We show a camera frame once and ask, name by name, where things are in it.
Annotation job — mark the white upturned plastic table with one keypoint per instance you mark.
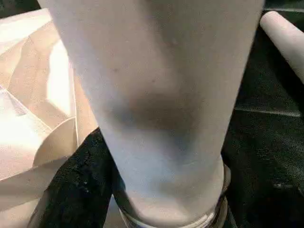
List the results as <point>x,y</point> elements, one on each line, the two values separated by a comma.
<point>33,85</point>

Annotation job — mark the white plastic table leg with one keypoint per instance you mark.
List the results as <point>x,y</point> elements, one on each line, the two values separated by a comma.
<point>156,95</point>
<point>285,42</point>

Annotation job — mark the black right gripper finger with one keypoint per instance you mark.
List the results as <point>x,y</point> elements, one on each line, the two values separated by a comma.
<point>80,185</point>

